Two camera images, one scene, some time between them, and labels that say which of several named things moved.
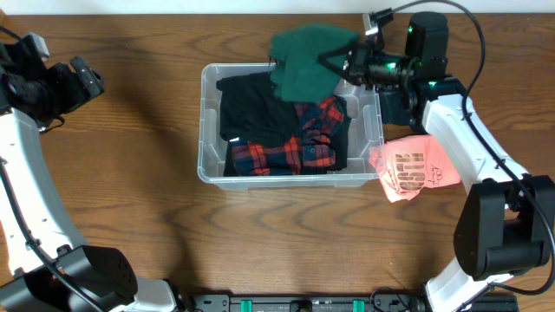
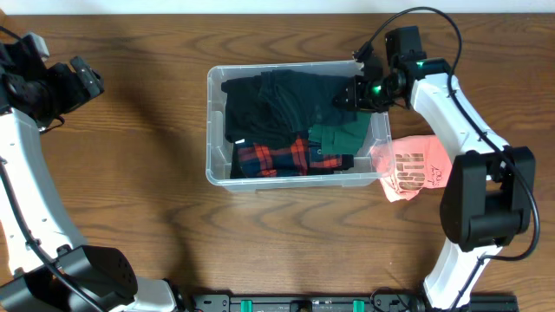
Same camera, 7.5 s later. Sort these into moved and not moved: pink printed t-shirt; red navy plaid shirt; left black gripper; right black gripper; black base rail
Moved: right black gripper
Not moved: red navy plaid shirt; black base rail; pink printed t-shirt; left black gripper
